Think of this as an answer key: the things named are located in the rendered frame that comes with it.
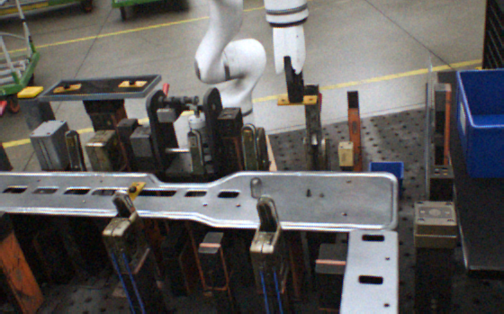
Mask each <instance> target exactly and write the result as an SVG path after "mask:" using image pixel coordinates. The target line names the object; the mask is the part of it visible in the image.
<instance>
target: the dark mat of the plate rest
mask: <svg viewBox="0 0 504 314"><path fill-rule="evenodd" d="M156 78H157V76H153V77H136V78H120V79H103V80H86V81H60V82H59V84H57V85H56V86H54V87H53V88H52V89H50V90H49V91H48V92H47V93H46V94H44V95H43V96H55V95H76V94H115V93H135V92H143V91H144V90H146V88H147V87H148V86H149V85H150V84H151V83H152V82H153V81H154V80H155V79H156ZM131 80H136V81H147V83H146V84H145V85H144V86H142V87H119V85H120V84H121V83H122V82H124V81H131ZM80 84H81V87H80V88H79V89H78V90H70V91H66V92H60V93H55V94H54V93H53V91H54V90H56V89H57V88H60V87H64V85H80Z"/></svg>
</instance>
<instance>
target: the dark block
mask: <svg viewBox="0 0 504 314"><path fill-rule="evenodd" d="M217 120H218V123H219V128H220V135H221V138H222V139H223V143H224V147H225V151H226V156H227V159H228V164H229V171H230V174H233V173H235V172H238V171H246V167H245V164H244V158H243V152H242V148H241V143H240V140H241V138H242V136H241V129H242V127H243V126H244V123H243V118H242V113H241V108H240V107H224V108H223V109H222V113H221V114H220V116H219V117H218V119H217ZM249 233H250V236H251V239H254V237H255V231H254V230H252V229H250V230H249Z"/></svg>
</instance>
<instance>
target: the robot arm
mask: <svg viewBox="0 0 504 314"><path fill-rule="evenodd" d="M208 5H209V16H210V23H209V28H208V31H207V32H206V33H205V37H204V39H202V42H201V44H200V46H199V48H198V49H197V53H196V56H195V60H194V69H195V73H196V75H197V78H198V79H199V80H200V81H202V82H204V83H205V84H208V85H214V84H218V83H222V82H226V81H232V80H234V81H233V82H232V83H231V84H230V85H229V86H228V87H227V88H226V89H224V90H222V92H221V93H220V96H221V100H222V108H224V107H240V108H241V113H242V118H243V123H244V125H245V124H246V123H252V124H254V125H255V126H256V122H255V115H254V109H253V103H252V92H253V90H254V88H255V86H256V85H257V81H258V80H259V78H260V77H261V76H262V74H263V73H264V71H265V69H266V51H265V48H264V47H263V46H262V45H261V44H260V43H259V42H258V41H257V40H254V39H243V40H235V41H231V40H232V39H234V38H235V37H236V36H237V34H238V33H239V29H240V26H241V23H242V18H243V0H208ZM307 16H308V0H265V18H266V20H267V21H268V22H269V25H270V26H271V27H274V63H275V72H276V74H277V75H278V76H280V75H281V74H282V73H283V70H284V73H285V81H286V86H287V93H288V99H289V102H290V103H299V102H303V97H304V96H305V86H304V79H301V78H303V73H302V66H303V64H304V62H305V59H306V49H305V40H304V33H303V28H302V24H303V23H304V22H307Z"/></svg>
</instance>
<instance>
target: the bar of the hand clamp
mask: <svg viewBox="0 0 504 314"><path fill-rule="evenodd" d="M304 86H305V96H313V95H317V102H316V104H311V105H304V111H305V121H306V132H307V142H308V151H311V134H317V136H318V148H319V151H322V147H321V140H322V132H321V119H320V95H319V84H318V83H308V84H304Z"/></svg>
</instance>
